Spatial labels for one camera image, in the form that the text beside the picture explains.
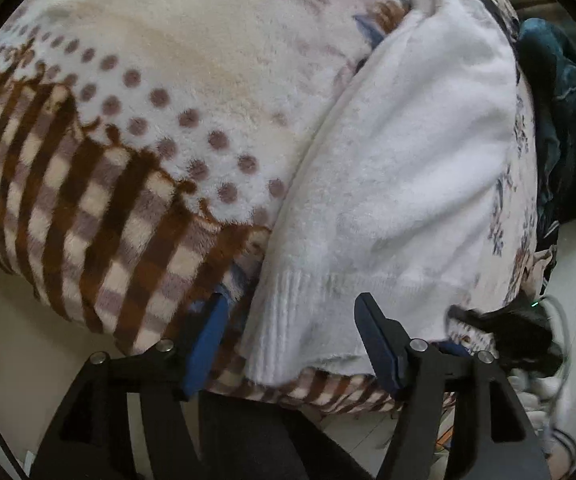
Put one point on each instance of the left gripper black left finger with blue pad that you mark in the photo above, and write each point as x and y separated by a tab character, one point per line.
89	435

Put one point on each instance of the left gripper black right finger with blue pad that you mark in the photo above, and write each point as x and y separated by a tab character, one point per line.
492	435

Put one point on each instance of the white fluffy sweater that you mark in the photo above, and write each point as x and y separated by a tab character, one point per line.
394	198

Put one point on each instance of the floral fleece bed blanket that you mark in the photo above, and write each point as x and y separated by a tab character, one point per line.
147	147

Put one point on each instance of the teal plush quilt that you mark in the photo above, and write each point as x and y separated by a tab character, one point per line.
548	59

